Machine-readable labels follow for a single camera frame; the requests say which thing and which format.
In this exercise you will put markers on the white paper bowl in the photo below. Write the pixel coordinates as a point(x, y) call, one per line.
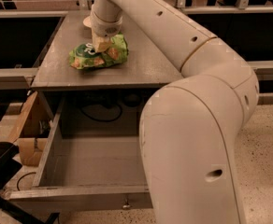
point(87, 22)

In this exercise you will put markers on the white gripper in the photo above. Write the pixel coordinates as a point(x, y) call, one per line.
point(106, 26)

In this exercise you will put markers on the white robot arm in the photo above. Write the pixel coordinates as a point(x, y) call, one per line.
point(188, 128)

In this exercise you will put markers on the brown cardboard box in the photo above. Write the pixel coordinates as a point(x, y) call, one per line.
point(28, 134)

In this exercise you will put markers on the open grey top drawer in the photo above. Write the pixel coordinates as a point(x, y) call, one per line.
point(88, 165)

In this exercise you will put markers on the green rice chip bag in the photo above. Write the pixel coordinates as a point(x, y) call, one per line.
point(84, 56)

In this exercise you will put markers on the grey cabinet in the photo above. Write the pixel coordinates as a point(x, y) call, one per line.
point(131, 63)

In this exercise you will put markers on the metal drawer knob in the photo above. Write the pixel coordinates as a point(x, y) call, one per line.
point(126, 205)

